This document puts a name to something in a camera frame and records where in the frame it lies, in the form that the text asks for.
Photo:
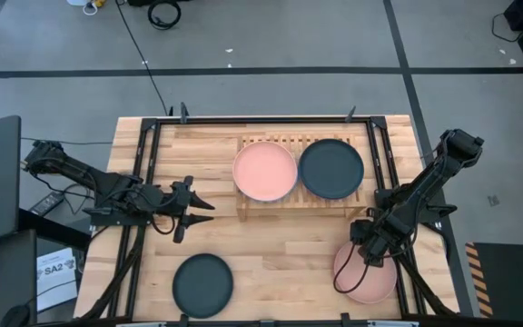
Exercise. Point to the dark grey side table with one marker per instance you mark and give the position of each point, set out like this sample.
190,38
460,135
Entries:
12,272

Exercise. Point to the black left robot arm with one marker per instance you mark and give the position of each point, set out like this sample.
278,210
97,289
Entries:
107,191

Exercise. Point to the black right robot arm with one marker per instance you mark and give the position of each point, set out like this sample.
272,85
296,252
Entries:
434,177

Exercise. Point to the slatted wooden shelf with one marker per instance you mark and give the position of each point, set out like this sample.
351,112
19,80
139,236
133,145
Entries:
298,209

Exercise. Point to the white SA2 paper sheet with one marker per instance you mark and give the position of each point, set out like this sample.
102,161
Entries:
57,281

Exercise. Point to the black power adapter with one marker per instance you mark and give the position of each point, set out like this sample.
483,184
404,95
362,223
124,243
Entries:
47,203

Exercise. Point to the pink plate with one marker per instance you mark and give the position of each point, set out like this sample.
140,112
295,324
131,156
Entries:
265,171
375,286

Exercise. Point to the black frame clamp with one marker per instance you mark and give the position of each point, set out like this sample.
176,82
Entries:
350,115
184,113

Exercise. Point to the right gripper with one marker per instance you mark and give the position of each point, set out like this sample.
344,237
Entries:
377,234

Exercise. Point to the black metal table frame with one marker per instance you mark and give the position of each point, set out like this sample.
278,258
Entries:
261,120

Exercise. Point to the dark grey plate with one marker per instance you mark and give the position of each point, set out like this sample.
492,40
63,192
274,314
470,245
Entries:
202,286
331,169

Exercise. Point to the black computer mouse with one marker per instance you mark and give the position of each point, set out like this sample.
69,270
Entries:
16,317

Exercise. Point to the black mat with striped edge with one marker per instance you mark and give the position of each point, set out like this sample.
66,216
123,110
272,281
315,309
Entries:
511,281

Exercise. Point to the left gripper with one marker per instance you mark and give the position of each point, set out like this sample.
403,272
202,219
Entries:
182,204

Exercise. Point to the flat black item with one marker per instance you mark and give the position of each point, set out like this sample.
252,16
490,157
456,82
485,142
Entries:
152,2

